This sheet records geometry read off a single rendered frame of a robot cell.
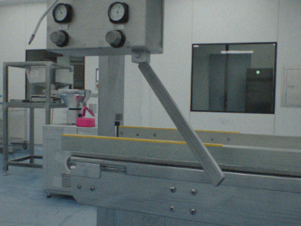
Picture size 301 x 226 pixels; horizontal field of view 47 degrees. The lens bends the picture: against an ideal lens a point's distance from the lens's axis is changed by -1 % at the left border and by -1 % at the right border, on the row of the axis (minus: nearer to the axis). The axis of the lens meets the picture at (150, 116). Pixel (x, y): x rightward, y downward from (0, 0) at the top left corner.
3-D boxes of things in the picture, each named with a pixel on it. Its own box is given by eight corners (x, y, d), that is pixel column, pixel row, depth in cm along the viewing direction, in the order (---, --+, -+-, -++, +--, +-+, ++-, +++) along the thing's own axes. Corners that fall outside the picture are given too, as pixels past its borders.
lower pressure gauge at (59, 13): (51, 22, 67) (51, 3, 67) (56, 23, 69) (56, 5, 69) (67, 21, 66) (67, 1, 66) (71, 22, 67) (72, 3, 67)
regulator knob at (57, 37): (47, 45, 67) (47, 22, 67) (54, 47, 69) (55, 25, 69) (61, 45, 66) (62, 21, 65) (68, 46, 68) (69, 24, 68)
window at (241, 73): (190, 111, 593) (192, 43, 587) (190, 111, 594) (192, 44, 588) (274, 114, 554) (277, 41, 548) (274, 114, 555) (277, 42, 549)
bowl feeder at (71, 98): (51, 124, 366) (51, 89, 364) (68, 122, 400) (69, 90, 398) (93, 126, 352) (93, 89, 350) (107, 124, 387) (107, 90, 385)
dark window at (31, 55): (25, 105, 688) (25, 49, 682) (25, 105, 689) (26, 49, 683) (84, 107, 651) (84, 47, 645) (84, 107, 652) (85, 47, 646)
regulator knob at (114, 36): (102, 46, 62) (102, 22, 62) (108, 48, 65) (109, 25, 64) (119, 45, 61) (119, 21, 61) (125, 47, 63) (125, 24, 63)
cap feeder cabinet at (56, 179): (41, 198, 356) (41, 125, 352) (68, 185, 410) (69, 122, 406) (96, 205, 338) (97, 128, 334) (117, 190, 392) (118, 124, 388)
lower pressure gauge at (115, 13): (106, 22, 63) (107, 2, 63) (110, 24, 64) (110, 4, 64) (125, 21, 62) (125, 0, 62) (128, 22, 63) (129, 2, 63)
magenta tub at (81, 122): (75, 126, 343) (75, 118, 343) (81, 125, 355) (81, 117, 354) (90, 127, 339) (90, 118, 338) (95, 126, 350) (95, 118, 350)
